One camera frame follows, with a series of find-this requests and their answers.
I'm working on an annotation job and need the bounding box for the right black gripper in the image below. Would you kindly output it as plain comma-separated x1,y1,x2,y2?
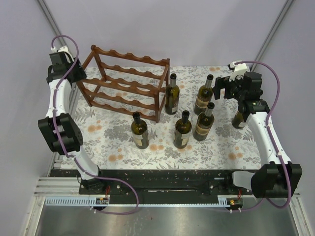
212,73,246,102

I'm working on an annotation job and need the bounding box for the green wine bottle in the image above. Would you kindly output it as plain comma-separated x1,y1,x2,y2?
165,73,180,115

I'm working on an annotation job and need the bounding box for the brown wooden wine rack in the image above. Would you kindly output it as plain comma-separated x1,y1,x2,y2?
76,45,170,123

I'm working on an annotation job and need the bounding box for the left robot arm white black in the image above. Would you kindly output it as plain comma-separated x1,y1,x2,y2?
38,46,107,194

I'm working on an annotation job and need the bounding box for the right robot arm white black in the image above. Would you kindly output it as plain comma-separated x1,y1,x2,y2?
213,72,302,207

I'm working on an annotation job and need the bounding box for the wine bottle brown label back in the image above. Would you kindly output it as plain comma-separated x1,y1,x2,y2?
194,74,214,115

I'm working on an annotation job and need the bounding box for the wine bottle brown label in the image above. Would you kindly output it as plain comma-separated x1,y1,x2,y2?
193,102,215,141
194,74,214,115

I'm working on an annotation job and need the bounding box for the wine bottle far right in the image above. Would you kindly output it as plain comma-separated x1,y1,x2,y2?
231,111,246,129

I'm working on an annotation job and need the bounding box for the wine bottle brown label front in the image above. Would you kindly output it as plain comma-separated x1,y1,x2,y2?
193,102,215,141

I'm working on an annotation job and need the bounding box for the wine bottle front centre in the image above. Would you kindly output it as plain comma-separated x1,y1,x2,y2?
173,110,192,149

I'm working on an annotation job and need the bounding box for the wine bottle front left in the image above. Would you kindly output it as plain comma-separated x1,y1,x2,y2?
131,112,149,149

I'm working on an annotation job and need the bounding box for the floral patterned table mat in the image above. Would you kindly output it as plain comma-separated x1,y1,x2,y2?
73,66,261,169

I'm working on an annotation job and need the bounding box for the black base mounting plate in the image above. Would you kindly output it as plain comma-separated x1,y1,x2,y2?
49,169,252,196

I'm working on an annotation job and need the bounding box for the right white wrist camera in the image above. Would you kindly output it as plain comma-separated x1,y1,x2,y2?
228,60,250,82

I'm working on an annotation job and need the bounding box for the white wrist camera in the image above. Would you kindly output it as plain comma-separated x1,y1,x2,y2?
51,46,70,53
228,60,250,82

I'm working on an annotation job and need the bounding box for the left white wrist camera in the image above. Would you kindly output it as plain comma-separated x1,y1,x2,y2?
51,46,70,53

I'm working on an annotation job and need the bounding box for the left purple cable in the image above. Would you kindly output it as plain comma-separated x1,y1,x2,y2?
50,35,140,215

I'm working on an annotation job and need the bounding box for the purple cable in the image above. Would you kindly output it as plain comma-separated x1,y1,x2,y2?
50,35,140,215
228,60,295,215

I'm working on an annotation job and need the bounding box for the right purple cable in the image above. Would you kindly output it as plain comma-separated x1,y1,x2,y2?
228,60,295,215

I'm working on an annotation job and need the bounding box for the white slotted cable duct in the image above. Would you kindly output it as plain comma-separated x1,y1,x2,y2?
45,196,243,207

